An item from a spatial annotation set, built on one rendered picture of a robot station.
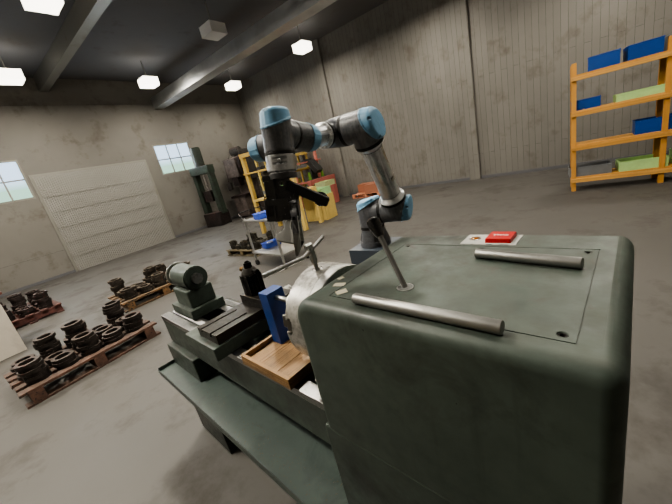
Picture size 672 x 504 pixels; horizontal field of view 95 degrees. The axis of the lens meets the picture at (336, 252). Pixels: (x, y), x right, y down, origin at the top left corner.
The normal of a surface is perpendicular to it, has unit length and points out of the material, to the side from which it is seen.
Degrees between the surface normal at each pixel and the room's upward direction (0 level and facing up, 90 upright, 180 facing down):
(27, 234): 90
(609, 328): 9
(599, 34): 90
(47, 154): 90
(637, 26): 90
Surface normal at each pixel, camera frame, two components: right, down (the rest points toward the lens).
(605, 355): -0.10, -0.92
